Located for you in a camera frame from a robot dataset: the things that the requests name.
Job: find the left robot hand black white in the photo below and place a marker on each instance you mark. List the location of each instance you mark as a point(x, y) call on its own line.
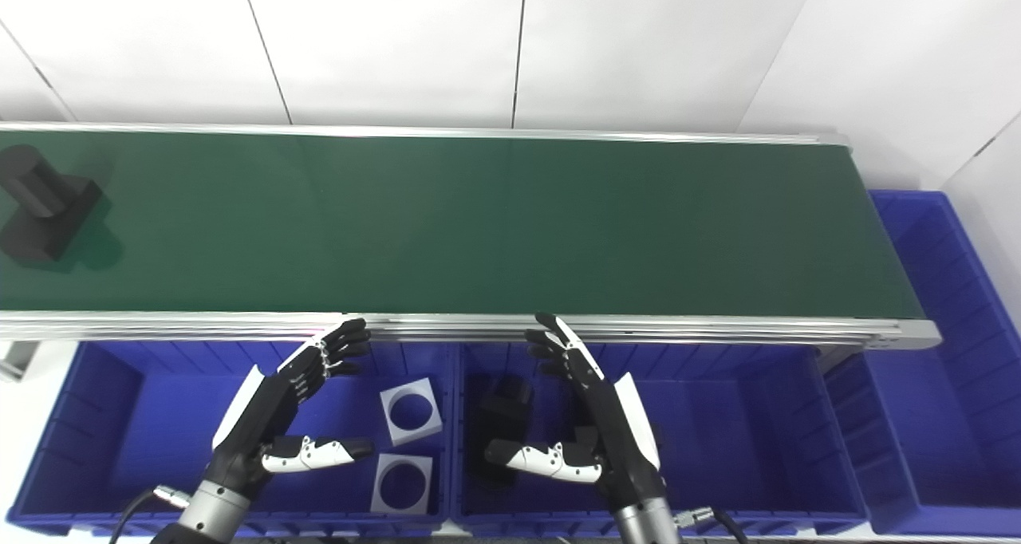
point(267, 404)

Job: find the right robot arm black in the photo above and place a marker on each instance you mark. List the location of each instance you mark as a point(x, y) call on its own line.
point(648, 524)

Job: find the aluminium conveyor support leg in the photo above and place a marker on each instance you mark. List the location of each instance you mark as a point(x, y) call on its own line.
point(16, 359)

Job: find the black cylinder block part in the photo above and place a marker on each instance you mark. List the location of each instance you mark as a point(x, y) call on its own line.
point(502, 404)
point(44, 205)

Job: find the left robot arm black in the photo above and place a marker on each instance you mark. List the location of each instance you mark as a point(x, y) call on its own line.
point(209, 514)

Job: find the green conveyor belt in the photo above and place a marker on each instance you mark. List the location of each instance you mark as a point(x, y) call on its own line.
point(718, 329)
point(478, 225)

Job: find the blue plastic bin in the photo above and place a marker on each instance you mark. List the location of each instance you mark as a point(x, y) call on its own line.
point(949, 384)
point(159, 424)
point(734, 432)

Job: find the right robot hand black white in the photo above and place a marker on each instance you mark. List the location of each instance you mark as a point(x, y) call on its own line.
point(614, 440)

